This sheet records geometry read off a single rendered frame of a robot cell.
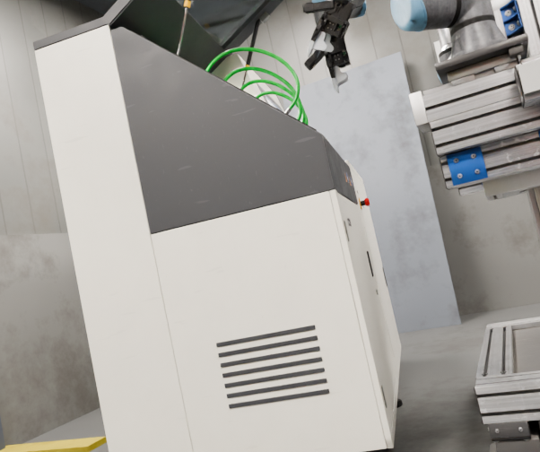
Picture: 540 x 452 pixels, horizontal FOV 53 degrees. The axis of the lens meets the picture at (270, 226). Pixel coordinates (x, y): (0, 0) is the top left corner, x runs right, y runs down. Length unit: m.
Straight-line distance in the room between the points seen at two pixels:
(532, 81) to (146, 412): 1.38
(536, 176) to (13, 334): 2.63
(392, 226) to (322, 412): 2.45
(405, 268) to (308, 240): 2.35
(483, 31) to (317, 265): 0.75
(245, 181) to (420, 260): 2.40
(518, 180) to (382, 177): 2.40
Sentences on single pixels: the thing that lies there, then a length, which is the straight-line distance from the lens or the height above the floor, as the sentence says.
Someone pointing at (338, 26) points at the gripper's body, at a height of 1.34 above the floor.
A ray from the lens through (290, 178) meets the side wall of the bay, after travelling 1.55.
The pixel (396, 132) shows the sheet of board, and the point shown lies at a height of 1.37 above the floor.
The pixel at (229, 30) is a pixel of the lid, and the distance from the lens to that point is 2.38.
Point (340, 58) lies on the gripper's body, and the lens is 2.08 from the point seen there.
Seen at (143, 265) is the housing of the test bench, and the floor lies 0.70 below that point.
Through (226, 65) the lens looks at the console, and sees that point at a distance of 2.45.
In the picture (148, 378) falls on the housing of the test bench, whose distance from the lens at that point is 1.75.
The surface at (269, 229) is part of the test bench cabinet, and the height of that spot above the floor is 0.72.
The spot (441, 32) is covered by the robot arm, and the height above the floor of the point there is 1.35.
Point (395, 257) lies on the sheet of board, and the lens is 3.86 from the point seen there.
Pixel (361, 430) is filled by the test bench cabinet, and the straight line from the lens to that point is 1.60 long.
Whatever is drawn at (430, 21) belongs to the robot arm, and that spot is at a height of 1.15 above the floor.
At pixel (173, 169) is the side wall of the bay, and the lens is 1.67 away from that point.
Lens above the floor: 0.61
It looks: 4 degrees up
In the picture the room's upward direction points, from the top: 12 degrees counter-clockwise
